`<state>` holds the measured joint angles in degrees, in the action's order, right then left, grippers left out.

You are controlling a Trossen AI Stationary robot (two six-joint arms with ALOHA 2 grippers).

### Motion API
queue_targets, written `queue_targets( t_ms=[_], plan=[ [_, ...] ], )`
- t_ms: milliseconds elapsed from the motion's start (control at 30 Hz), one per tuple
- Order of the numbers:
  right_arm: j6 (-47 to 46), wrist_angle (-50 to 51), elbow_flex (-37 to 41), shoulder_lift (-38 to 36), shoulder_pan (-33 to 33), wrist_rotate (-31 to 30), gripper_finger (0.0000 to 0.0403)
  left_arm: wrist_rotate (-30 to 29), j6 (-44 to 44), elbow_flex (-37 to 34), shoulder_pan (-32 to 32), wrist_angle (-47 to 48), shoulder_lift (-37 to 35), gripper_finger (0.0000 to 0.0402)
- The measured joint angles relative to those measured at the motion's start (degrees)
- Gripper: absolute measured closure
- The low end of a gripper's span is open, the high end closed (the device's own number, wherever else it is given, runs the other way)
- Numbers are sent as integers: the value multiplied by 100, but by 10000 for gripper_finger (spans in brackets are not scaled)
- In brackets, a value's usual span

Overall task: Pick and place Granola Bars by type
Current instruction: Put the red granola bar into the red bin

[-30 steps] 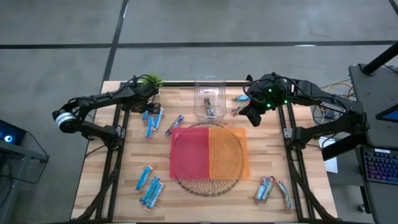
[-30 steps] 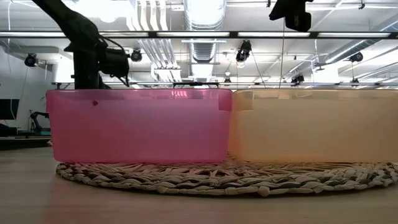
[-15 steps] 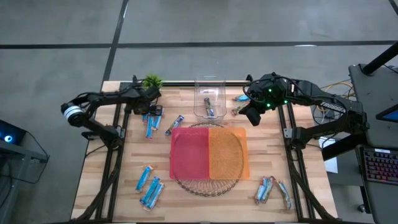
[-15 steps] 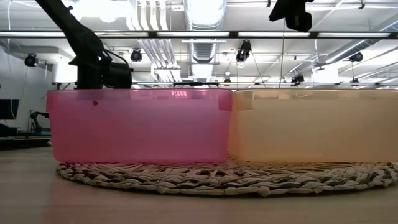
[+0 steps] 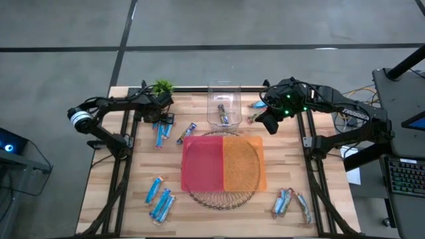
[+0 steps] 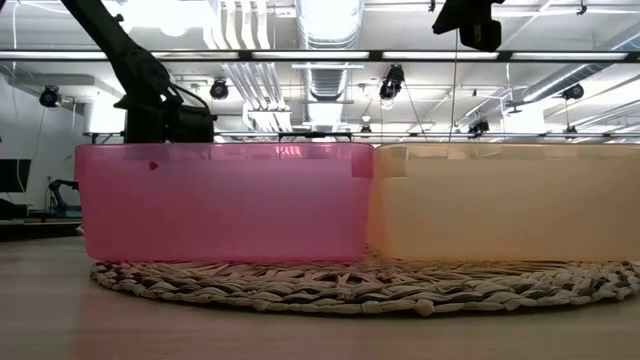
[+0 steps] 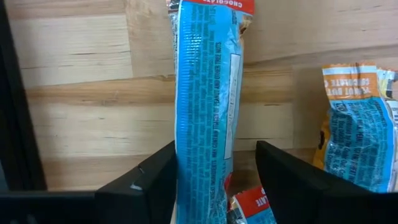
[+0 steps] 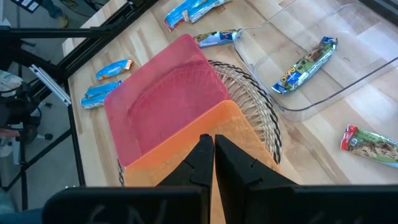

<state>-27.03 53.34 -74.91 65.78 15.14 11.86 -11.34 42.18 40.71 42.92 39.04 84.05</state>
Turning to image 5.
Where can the brown snack bar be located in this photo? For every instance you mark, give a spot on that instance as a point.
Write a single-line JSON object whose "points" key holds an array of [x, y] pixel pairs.
{"points": [[255, 116]]}

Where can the black castor wheel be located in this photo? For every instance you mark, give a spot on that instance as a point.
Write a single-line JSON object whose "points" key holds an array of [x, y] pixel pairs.
{"points": [[386, 221]]}

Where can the black aluminium table frame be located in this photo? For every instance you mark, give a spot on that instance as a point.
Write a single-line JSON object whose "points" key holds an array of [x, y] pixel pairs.
{"points": [[252, 89]]}

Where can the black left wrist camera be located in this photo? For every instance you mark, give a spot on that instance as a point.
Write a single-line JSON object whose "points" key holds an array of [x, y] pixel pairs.
{"points": [[165, 100]]}

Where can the small green artificial plant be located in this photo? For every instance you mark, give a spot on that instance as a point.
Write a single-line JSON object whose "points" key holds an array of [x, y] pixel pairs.
{"points": [[162, 87]]}

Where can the black desk leg beam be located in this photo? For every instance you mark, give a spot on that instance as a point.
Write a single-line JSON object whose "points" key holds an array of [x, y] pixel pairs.
{"points": [[365, 157]]}

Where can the round woven placemat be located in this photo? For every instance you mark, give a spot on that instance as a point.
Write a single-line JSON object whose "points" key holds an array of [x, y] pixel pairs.
{"points": [[222, 202]]}

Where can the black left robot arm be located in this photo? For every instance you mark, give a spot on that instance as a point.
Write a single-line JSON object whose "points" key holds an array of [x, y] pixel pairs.
{"points": [[109, 102]]}

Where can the white paper sheet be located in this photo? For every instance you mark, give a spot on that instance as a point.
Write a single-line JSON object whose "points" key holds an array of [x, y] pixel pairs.
{"points": [[353, 176]]}

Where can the pink translucent plastic bin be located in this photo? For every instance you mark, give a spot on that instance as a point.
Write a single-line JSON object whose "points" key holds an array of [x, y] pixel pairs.
{"points": [[202, 166]]}

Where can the black diagonal pole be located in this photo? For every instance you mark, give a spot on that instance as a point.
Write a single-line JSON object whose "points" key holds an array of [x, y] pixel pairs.
{"points": [[406, 63]]}

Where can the black equipment cart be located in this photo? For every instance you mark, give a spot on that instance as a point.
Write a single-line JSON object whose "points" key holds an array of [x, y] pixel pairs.
{"points": [[23, 162]]}

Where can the black backlit keyboard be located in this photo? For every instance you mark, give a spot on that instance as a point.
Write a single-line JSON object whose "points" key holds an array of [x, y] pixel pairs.
{"points": [[406, 177]]}

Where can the tablet with blue screen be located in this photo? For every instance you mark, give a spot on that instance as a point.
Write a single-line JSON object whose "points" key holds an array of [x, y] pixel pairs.
{"points": [[416, 123]]}

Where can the orange translucent plastic bin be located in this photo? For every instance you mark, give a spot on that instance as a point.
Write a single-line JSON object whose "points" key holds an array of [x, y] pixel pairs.
{"points": [[242, 166]]}

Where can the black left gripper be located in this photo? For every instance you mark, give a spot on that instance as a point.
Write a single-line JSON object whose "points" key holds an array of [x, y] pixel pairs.
{"points": [[154, 108]]}

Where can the clear plastic container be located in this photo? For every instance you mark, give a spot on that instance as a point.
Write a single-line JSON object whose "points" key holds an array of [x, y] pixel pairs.
{"points": [[232, 99]]}

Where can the grey side desk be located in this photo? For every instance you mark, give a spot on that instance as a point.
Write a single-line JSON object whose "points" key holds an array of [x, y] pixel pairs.
{"points": [[391, 106]]}

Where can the black computer with blue light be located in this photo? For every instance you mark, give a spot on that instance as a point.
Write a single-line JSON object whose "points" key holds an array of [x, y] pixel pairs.
{"points": [[10, 146]]}

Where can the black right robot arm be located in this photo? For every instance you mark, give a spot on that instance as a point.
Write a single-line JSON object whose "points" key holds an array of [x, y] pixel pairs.
{"points": [[352, 113]]}

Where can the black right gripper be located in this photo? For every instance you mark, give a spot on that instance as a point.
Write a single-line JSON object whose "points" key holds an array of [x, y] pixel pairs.
{"points": [[285, 99]]}

